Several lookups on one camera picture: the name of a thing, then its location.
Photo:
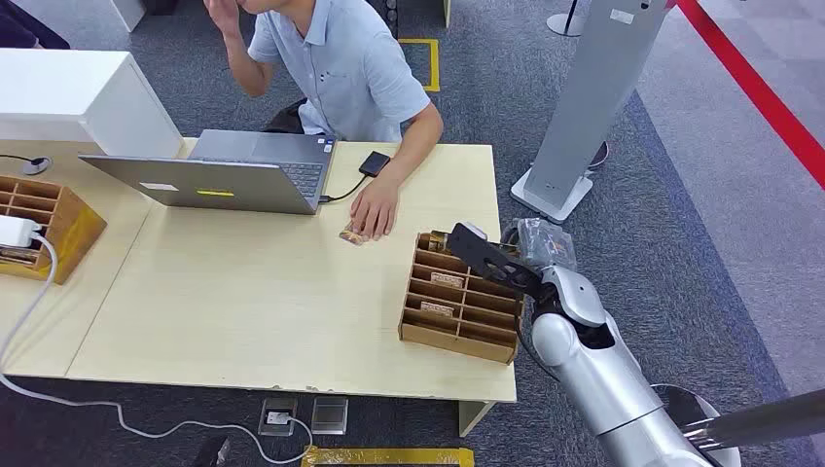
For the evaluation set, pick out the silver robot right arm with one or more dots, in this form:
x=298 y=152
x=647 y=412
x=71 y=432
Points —
x=599 y=374

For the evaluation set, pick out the white power adapter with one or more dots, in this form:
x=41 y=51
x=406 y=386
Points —
x=16 y=231

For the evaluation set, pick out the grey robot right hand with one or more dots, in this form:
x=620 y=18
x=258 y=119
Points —
x=546 y=245

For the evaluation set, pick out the grey laptop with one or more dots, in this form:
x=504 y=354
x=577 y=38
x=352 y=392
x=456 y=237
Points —
x=213 y=183

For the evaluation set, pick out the narrow yellow floor tape frame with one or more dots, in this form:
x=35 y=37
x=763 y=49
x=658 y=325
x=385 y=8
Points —
x=435 y=64

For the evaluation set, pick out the dark rounded object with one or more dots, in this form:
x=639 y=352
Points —
x=29 y=26

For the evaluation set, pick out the white stanchion base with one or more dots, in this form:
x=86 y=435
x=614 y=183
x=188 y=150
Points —
x=566 y=23

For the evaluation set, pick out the wide yellow floor tape frame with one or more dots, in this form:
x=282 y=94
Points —
x=387 y=457

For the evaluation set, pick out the grey kiosk stand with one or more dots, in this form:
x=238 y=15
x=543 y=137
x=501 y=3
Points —
x=593 y=96

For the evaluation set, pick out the person's right hand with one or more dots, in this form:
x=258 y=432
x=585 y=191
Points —
x=224 y=14

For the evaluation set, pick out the person's left hand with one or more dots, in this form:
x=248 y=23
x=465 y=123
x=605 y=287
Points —
x=375 y=209

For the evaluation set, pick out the floor socket box with plug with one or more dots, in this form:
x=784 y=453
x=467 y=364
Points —
x=278 y=416

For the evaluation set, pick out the dark round floor base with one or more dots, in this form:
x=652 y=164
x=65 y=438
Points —
x=599 y=158

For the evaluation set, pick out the white cabinet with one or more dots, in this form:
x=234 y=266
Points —
x=77 y=96

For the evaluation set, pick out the person's left forearm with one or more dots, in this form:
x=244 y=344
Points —
x=416 y=145

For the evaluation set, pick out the closed floor socket box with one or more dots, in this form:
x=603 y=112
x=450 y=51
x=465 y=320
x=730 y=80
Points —
x=329 y=415

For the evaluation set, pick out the wooden card organizer with cards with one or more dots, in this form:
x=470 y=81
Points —
x=464 y=322

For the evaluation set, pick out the red barrier belt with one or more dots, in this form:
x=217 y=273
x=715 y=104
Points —
x=754 y=90

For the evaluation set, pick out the black floor object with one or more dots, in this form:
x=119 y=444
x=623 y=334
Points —
x=213 y=453

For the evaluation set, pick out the golden hotel card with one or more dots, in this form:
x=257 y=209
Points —
x=437 y=309
x=439 y=240
x=447 y=280

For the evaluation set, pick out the white furniture block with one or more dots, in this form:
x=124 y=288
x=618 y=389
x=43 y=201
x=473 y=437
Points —
x=129 y=13

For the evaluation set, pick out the person's right forearm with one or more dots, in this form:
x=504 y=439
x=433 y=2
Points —
x=248 y=68

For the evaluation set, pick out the pale wooden desk leg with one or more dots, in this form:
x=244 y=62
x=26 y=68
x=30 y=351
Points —
x=474 y=416

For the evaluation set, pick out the person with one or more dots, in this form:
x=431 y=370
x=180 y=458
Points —
x=348 y=71

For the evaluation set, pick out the black external drive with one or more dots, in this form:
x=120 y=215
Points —
x=374 y=164

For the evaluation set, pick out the grey metal pole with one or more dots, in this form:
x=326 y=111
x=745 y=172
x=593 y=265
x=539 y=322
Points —
x=760 y=422

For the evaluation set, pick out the wooden organizer with power adapter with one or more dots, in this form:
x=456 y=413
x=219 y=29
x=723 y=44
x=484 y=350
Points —
x=71 y=232

